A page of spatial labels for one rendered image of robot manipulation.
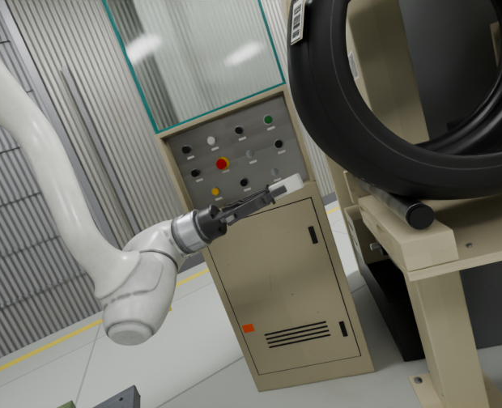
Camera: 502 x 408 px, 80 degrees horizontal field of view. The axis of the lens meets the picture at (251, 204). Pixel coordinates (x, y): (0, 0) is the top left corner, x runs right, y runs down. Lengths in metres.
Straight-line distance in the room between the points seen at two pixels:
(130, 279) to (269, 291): 0.85
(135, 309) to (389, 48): 0.85
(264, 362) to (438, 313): 0.78
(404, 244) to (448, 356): 0.72
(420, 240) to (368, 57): 0.52
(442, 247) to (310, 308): 0.84
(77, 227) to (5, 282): 3.18
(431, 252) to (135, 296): 0.51
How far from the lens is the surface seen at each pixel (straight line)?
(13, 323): 3.85
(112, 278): 0.57
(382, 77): 0.93
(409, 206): 0.59
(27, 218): 3.57
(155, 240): 0.66
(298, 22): 0.54
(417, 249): 0.60
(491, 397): 1.50
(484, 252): 0.66
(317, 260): 1.26
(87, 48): 3.71
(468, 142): 0.87
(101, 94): 3.57
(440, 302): 1.13
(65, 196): 0.59
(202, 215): 0.64
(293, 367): 1.55
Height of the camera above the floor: 1.11
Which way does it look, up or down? 11 degrees down
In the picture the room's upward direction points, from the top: 20 degrees counter-clockwise
